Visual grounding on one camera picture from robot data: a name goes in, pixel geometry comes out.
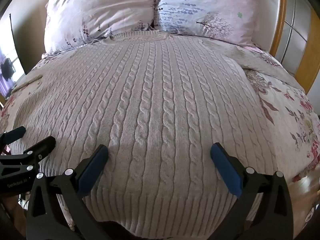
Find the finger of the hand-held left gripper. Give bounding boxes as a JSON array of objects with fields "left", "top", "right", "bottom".
[
  {"left": 0, "top": 127, "right": 27, "bottom": 153},
  {"left": 0, "top": 136, "right": 56, "bottom": 173}
]

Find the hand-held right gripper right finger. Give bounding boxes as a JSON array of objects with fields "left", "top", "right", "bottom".
[{"left": 210, "top": 142, "right": 293, "bottom": 240}]

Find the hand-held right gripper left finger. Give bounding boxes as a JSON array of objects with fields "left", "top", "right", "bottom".
[{"left": 26, "top": 144, "right": 110, "bottom": 240}]

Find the beige cable knit sweater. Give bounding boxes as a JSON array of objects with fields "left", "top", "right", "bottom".
[{"left": 10, "top": 30, "right": 304, "bottom": 238}]

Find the window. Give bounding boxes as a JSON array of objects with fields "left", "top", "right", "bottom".
[{"left": 0, "top": 15, "right": 26, "bottom": 98}]

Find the floral bed sheet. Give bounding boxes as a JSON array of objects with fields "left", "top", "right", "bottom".
[{"left": 0, "top": 47, "right": 320, "bottom": 230}]

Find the pink floral pillow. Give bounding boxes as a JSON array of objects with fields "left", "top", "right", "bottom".
[{"left": 41, "top": 0, "right": 160, "bottom": 58}]

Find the wooden headboard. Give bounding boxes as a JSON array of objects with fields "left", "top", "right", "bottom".
[{"left": 269, "top": 0, "right": 288, "bottom": 58}]

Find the tree print pillow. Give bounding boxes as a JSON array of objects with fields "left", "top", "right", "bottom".
[{"left": 155, "top": 0, "right": 285, "bottom": 53}]

